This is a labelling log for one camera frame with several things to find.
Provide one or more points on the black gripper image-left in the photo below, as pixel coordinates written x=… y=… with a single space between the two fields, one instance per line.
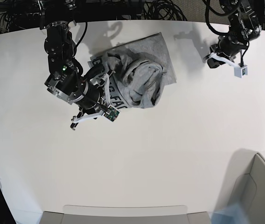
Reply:
x=86 y=95

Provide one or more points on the grey box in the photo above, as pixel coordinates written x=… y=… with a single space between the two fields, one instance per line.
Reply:
x=250 y=203
x=73 y=214

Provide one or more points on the grey box at right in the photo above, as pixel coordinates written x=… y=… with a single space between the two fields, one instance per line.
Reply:
x=250 y=203

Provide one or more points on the grey box at bottom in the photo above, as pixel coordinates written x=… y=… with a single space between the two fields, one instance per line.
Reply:
x=73 y=214

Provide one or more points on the blue translucent object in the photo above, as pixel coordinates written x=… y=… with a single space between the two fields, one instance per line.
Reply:
x=233 y=214

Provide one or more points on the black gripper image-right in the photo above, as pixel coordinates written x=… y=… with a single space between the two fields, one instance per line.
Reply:
x=228 y=47

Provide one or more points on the grey T-shirt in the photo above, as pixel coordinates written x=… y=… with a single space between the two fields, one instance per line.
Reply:
x=142 y=68

